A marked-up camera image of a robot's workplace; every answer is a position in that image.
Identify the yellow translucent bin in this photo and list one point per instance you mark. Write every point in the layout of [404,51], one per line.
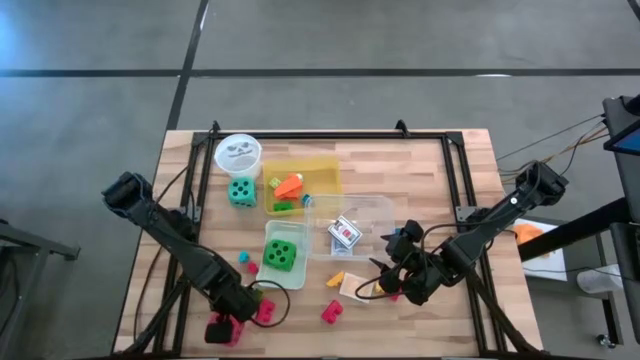
[322,175]

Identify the black monitor stand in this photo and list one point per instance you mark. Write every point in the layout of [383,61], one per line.
[575,227]

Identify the white cup with face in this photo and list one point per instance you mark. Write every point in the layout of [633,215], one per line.
[238,156]

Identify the black aluminium table frame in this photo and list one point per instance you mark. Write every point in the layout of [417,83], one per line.
[325,135]

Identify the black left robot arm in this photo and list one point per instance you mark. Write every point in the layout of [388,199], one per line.
[170,240]

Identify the monitor with blue screen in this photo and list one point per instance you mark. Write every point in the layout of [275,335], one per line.
[627,141]

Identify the small teal toy block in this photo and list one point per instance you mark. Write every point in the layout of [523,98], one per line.
[243,257]

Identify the stand caster wheel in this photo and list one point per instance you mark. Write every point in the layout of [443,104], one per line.
[605,341]

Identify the red toy brick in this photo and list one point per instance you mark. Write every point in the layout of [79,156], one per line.
[332,312]
[396,297]

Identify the pink foam die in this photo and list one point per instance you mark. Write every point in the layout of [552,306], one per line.
[239,334]

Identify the yellow toy brick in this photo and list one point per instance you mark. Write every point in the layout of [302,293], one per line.
[378,288]

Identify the white object on floor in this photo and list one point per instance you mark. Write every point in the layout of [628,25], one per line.
[597,280]

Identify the small green toy block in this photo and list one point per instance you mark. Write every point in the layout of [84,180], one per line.
[259,295]

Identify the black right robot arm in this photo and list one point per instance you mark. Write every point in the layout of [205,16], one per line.
[500,212]

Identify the orange toy block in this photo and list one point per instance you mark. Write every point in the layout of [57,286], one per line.
[289,187]

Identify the black table clamp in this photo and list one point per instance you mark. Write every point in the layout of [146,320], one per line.
[401,126]
[215,126]

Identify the yellow wedge toy block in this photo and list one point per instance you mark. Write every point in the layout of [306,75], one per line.
[336,280]

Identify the small blue toy cube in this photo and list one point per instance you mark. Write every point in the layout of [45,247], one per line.
[306,199]

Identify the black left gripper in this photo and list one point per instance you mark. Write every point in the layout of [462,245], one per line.
[237,300]

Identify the orange object on paper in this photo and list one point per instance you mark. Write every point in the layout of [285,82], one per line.
[529,234]

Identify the grey metal bracket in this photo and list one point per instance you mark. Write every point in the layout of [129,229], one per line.
[465,214]

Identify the clear plastic container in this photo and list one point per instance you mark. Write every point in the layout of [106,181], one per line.
[370,210]

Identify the green toy brick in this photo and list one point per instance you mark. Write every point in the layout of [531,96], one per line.
[283,206]

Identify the teal foam die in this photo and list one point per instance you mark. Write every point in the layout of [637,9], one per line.
[242,192]

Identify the white paper sheet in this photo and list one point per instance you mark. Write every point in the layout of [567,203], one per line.
[550,265]

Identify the green foam die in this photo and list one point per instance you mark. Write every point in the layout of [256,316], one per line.
[280,256]

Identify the pink-red toy brick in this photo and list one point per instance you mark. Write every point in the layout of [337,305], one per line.
[267,311]

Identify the white plastic bin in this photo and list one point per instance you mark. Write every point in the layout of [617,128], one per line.
[270,232]

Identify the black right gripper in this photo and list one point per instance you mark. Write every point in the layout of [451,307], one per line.
[425,275]

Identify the grey side table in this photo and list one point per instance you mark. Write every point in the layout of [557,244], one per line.
[35,242]

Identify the small red toy block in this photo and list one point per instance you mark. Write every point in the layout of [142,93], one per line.
[252,268]

